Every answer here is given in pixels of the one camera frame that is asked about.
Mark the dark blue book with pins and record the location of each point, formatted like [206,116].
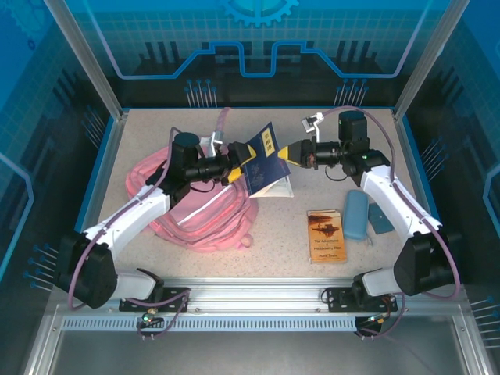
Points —
[265,164]

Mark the pink student backpack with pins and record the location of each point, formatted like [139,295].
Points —
[211,218]

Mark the light blue pencil case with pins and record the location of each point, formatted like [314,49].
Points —
[354,215]

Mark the orange paperback book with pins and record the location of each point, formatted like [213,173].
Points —
[326,238]

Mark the blue card wallet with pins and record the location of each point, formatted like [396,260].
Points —
[381,220]

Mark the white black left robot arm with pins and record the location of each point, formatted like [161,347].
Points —
[129,218]

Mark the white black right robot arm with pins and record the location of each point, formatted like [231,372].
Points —
[390,199]

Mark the blue table edge trim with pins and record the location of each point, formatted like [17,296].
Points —
[99,176]
[420,156]

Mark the small green LED connector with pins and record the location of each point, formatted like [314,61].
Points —
[147,317]
[377,318]

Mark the grey metal front shelf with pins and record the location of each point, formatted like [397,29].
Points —
[250,351]

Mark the aluminium frame post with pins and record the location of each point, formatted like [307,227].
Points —
[426,62]
[90,62]

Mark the aluminium mounting rail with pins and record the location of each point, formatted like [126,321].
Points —
[254,289]

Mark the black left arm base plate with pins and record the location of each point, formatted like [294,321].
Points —
[176,295]

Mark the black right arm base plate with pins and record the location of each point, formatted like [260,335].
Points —
[336,301]

